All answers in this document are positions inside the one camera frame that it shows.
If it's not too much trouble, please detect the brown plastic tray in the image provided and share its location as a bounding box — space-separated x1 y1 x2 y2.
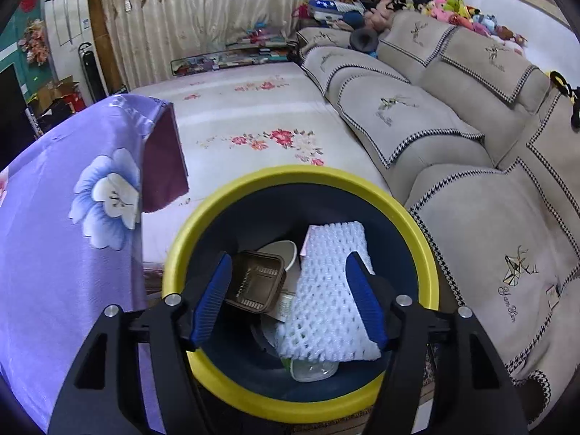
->
225 250 286 314

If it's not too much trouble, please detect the white foam net sleeve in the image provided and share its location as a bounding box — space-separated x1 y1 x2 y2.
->
275 221 381 363

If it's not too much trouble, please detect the yellow rimmed trash bin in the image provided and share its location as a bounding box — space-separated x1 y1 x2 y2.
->
163 166 439 424

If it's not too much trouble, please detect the clear plastic bottle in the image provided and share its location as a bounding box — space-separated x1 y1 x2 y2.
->
289 359 339 383

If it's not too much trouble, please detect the white floral bed mat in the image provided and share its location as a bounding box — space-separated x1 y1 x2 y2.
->
136 63 386 271

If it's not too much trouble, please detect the purple floral tablecloth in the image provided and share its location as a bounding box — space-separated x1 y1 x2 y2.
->
1 94 188 430

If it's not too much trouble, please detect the beige sectional sofa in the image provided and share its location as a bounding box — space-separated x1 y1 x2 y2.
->
298 11 579 427

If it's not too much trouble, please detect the low shelf with toys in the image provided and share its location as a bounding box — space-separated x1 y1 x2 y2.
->
170 24 298 76

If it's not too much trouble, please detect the black television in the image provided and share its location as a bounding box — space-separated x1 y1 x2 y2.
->
0 65 36 170

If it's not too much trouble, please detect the black tower fan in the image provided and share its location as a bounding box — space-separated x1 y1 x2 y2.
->
78 42 108 102

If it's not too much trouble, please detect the beige curtain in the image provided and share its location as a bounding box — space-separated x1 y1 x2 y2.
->
101 0 309 88

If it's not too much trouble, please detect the black yellow plush toy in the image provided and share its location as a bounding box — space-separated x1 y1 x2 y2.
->
548 71 580 132

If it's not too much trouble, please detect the pile of plush toys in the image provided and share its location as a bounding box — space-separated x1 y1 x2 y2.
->
296 0 527 55

